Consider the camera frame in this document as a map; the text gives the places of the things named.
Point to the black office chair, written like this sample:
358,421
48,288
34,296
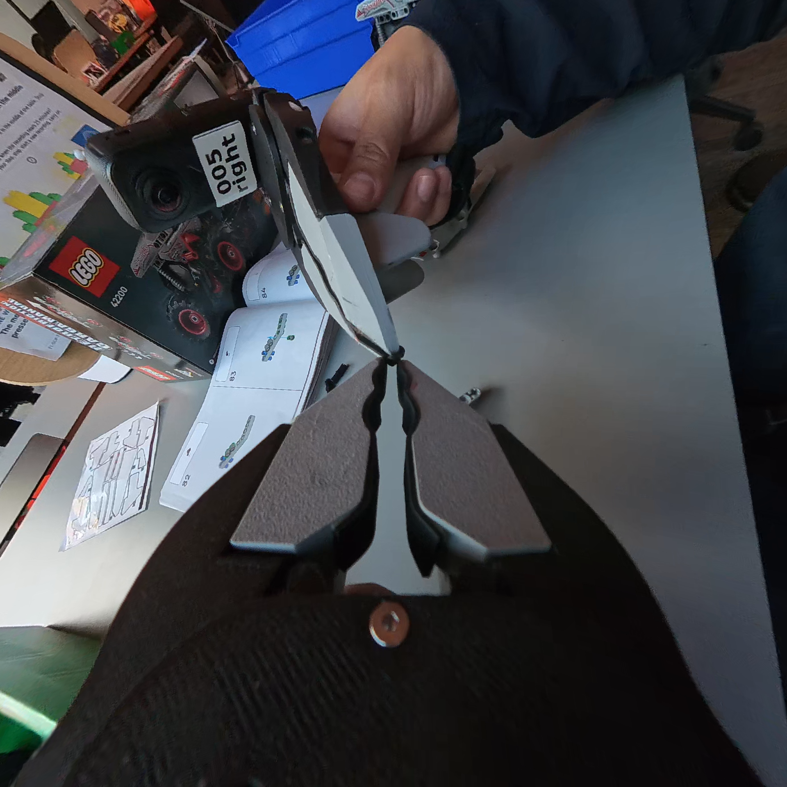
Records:
719,114

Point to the small grey lego bush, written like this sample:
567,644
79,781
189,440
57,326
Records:
472,394

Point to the person's right forearm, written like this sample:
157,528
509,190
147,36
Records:
584,61

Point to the white sticker sheet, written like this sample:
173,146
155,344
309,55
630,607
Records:
110,479

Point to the grey lego assembly red sticker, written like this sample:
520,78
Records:
384,9

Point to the person's legs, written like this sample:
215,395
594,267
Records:
756,295

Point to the grey lego beam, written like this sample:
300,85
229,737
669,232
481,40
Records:
460,221

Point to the person's right hand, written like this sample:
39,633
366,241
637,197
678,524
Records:
393,104

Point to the round wooden base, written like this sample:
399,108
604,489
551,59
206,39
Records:
55,369

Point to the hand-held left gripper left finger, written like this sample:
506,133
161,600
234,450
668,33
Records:
307,473

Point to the black lego pin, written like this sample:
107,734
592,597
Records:
393,354
335,376

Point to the wooden desk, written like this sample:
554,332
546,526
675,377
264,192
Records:
141,61

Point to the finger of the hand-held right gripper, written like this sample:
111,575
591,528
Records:
356,276
304,227

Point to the printed instruction board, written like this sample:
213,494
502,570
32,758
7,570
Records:
37,141

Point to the green plastic bin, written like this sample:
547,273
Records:
37,658

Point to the blue plastic bin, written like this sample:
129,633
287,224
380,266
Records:
295,43

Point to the white instruction booklet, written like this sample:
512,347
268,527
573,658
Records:
264,369

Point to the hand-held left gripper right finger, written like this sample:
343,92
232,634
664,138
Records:
479,486

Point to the black toy truck set box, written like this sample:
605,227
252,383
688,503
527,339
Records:
184,289

